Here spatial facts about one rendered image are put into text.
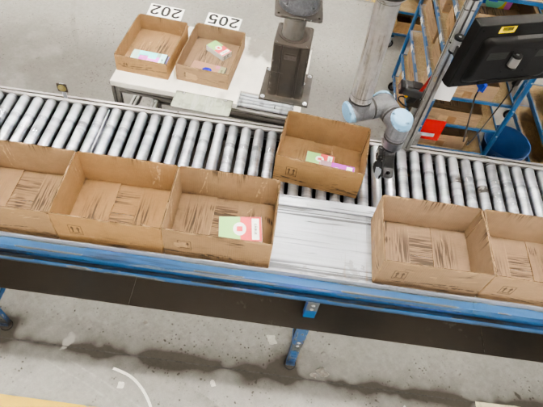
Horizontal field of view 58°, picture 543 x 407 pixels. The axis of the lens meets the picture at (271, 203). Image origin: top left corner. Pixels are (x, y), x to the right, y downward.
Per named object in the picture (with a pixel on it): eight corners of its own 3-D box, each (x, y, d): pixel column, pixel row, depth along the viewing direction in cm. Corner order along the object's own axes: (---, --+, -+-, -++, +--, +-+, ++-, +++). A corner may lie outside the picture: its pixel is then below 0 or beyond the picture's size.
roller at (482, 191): (479, 165, 249) (483, 158, 245) (496, 252, 218) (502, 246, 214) (469, 163, 249) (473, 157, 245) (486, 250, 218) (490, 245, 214)
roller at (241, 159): (251, 132, 247) (252, 124, 243) (236, 215, 216) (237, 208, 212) (242, 130, 247) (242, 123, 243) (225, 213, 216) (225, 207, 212)
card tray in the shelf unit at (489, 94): (431, 50, 296) (437, 35, 288) (480, 56, 297) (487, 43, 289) (439, 94, 272) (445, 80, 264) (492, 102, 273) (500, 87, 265)
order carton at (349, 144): (362, 153, 239) (371, 127, 225) (355, 199, 222) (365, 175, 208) (284, 135, 241) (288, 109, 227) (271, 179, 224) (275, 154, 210)
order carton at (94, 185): (181, 191, 198) (178, 165, 185) (164, 253, 181) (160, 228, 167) (85, 178, 198) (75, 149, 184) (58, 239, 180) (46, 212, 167)
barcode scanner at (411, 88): (392, 93, 230) (401, 76, 222) (415, 99, 231) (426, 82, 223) (393, 102, 226) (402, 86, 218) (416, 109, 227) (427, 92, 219)
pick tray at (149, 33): (189, 38, 279) (188, 22, 271) (168, 80, 257) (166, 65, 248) (141, 28, 280) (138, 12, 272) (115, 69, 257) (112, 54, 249)
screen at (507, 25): (507, 115, 232) (587, 10, 183) (524, 143, 224) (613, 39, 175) (415, 126, 222) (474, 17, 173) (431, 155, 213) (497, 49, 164)
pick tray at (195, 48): (245, 47, 279) (246, 32, 271) (228, 90, 256) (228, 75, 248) (197, 37, 280) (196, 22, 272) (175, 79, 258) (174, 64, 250)
